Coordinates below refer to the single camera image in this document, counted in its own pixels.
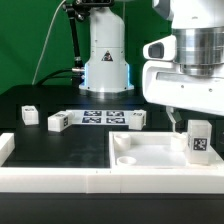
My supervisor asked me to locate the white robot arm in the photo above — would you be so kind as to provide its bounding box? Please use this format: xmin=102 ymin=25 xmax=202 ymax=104
xmin=81 ymin=0 xmax=224 ymax=116

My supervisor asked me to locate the black cable at base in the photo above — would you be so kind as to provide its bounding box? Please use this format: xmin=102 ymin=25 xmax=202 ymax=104
xmin=35 ymin=68 xmax=84 ymax=86

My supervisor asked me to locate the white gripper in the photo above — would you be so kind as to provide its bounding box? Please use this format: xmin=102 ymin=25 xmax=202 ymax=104
xmin=142 ymin=35 xmax=224 ymax=132

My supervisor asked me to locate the grey cable on backdrop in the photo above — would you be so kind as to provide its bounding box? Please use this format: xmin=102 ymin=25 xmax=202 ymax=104
xmin=31 ymin=0 xmax=69 ymax=86

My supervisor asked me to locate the sheet of fiducial markers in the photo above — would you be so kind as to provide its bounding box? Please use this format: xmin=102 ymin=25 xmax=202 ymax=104
xmin=71 ymin=110 xmax=132 ymax=125

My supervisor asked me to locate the white U-shaped fence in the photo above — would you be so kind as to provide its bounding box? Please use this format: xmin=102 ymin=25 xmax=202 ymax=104
xmin=0 ymin=133 xmax=224 ymax=194

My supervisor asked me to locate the white square table top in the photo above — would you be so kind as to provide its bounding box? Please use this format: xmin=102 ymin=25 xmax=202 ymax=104
xmin=109 ymin=132 xmax=224 ymax=169

